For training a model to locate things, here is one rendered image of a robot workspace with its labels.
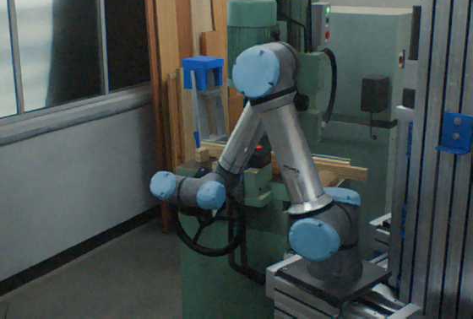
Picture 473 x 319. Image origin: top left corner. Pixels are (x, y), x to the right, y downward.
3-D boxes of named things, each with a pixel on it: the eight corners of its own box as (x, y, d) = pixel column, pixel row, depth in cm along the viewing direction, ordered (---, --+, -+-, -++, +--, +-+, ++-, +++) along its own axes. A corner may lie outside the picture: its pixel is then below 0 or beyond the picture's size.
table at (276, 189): (161, 190, 226) (160, 174, 224) (203, 166, 252) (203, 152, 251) (322, 218, 200) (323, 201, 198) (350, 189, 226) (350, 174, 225)
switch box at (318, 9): (307, 45, 244) (307, 3, 240) (315, 42, 253) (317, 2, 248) (321, 45, 241) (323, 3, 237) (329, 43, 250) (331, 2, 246)
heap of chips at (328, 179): (304, 186, 211) (305, 175, 210) (318, 175, 224) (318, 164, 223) (330, 191, 208) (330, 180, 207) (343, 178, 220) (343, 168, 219)
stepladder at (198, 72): (198, 275, 343) (174, 60, 318) (224, 258, 363) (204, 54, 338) (223, 280, 334) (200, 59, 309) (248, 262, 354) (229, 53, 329)
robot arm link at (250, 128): (284, 29, 166) (211, 173, 187) (267, 33, 157) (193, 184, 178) (320, 51, 163) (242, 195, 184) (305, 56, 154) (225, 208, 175)
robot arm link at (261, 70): (359, 240, 159) (289, 35, 154) (340, 263, 146) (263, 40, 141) (316, 247, 165) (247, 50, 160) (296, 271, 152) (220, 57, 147)
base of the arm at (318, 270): (373, 270, 171) (376, 236, 168) (339, 289, 161) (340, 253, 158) (330, 252, 181) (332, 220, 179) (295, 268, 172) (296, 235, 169)
